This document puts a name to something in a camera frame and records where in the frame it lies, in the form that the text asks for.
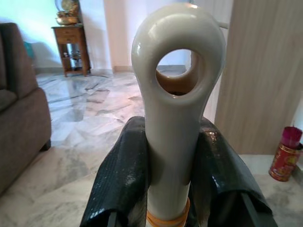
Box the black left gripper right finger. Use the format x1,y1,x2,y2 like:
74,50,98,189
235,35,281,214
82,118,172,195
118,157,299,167
189,117,279,227

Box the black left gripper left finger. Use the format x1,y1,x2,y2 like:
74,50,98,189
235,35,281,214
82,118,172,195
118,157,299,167
79,115,153,227

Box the wooden broom with beige grip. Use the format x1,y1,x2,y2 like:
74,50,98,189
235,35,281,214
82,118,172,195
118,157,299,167
131,4,225,227

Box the red tin of incense sticks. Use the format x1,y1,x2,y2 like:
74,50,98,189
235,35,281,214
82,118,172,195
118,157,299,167
268,120,303,183

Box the light wood panel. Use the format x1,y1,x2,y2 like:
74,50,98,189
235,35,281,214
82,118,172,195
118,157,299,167
214,0,303,154

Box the brown fabric sofa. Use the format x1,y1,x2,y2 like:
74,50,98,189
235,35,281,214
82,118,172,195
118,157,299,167
0,22,52,197

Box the silver metal vessel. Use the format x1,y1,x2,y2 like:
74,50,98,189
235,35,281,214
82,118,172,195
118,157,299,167
68,44,82,69

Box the wooden side table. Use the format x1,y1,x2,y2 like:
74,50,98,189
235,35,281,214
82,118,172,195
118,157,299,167
51,23,92,78

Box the teal cushion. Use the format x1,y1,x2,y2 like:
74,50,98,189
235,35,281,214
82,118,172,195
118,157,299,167
23,41,34,60

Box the brass ornament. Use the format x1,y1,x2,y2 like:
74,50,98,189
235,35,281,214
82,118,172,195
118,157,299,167
54,0,80,26

